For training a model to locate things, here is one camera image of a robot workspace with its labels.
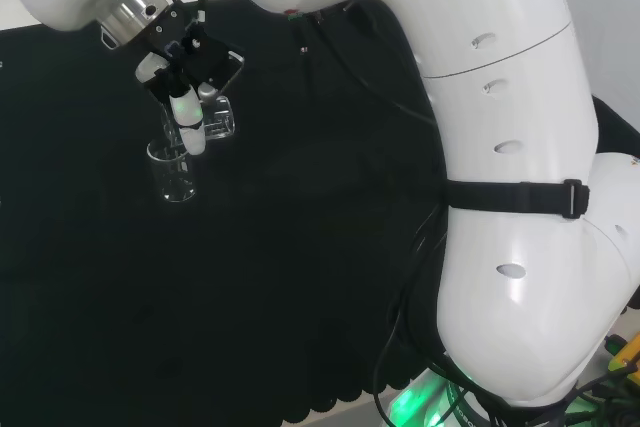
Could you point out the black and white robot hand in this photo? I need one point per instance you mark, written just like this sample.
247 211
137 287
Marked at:
210 59

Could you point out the small clear glass beaker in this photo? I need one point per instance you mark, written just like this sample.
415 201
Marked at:
222 122

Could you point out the clear glass beaker with markings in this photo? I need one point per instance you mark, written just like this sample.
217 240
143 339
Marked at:
175 182

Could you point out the black bench cloth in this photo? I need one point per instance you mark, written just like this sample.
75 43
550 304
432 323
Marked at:
250 247

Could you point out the yellow stop button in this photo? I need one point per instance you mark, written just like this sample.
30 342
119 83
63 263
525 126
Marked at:
627 354

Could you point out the white wrist camera shell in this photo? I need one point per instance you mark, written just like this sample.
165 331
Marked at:
108 40

